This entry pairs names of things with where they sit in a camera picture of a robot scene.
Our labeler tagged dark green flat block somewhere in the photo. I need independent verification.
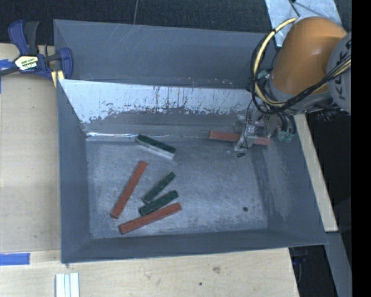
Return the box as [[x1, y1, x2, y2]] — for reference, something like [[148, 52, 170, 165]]
[[141, 171, 177, 205], [138, 190, 180, 217], [135, 134, 177, 160]]

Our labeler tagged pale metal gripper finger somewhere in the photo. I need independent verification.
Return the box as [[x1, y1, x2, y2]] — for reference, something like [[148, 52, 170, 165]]
[[233, 136, 255, 158], [234, 118, 251, 136]]

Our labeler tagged red-brown flat block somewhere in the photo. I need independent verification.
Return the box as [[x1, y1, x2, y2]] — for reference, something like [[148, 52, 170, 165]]
[[118, 202, 183, 236], [208, 130, 271, 147], [109, 160, 149, 220]]

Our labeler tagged grey metal bin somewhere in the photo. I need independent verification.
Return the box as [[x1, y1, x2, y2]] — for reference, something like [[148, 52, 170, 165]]
[[53, 19, 329, 264]]

